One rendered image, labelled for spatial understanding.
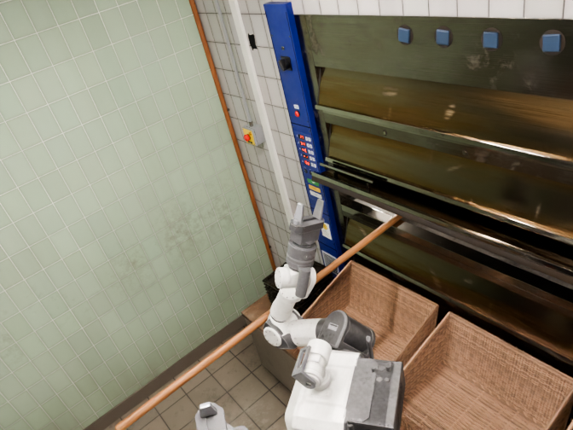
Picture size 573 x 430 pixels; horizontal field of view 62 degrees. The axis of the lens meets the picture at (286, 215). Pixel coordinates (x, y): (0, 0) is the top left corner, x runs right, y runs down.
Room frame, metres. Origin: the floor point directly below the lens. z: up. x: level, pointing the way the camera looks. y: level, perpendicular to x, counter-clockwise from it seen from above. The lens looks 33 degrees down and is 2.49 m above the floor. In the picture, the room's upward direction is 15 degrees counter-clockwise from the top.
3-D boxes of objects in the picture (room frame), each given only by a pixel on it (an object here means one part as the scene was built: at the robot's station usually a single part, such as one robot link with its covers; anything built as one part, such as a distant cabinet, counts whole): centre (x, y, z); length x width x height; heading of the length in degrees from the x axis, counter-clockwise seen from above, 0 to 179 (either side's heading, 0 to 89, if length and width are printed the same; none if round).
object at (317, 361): (0.84, 0.03, 1.47); 0.10 x 0.07 x 0.09; 154
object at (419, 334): (1.61, -0.22, 0.72); 0.56 x 0.49 x 0.28; 32
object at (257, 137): (2.51, 0.06, 1.46); 0.10 x 0.07 x 0.10; 31
